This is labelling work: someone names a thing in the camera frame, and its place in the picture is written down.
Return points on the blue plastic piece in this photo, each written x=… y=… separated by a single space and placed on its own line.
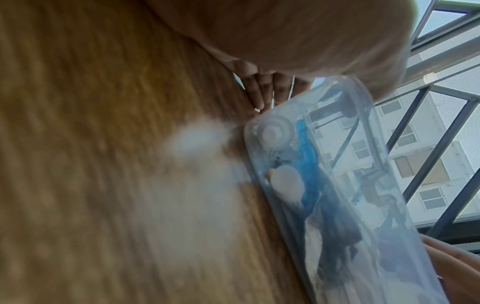
x=308 y=161

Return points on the white building outside window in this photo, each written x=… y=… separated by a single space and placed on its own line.
x=431 y=148

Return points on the grey metal window frame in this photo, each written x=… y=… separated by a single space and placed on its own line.
x=423 y=166

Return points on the person's left hand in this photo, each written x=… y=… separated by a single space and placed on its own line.
x=307 y=35

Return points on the white oval plastic piece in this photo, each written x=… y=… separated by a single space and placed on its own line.
x=287 y=181

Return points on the clear plastic storage box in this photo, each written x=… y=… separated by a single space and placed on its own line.
x=348 y=184

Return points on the person's right hand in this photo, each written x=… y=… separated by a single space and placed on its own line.
x=455 y=270

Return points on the white round plastic cap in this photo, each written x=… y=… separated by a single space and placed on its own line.
x=275 y=132

